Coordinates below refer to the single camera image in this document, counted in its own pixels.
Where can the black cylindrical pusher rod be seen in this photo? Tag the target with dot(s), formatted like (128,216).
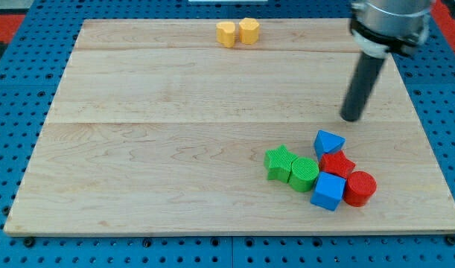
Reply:
(360,88)

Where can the red star block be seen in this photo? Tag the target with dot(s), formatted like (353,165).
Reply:
(337,164)

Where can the green star block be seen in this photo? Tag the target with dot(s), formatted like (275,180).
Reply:
(278,163)

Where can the blue triangle block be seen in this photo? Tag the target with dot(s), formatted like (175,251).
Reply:
(326,142)

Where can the red cylinder block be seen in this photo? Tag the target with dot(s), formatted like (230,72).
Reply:
(360,187)

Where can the green cylinder block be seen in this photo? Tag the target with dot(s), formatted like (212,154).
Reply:
(304,172)

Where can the yellow hexagon block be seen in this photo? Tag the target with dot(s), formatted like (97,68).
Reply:
(249,31)

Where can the blue cube block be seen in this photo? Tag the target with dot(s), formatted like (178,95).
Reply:
(328,191)

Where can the yellow heart block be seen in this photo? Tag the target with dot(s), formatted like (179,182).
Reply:
(225,33)

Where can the wooden board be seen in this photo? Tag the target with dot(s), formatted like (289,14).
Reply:
(158,130)

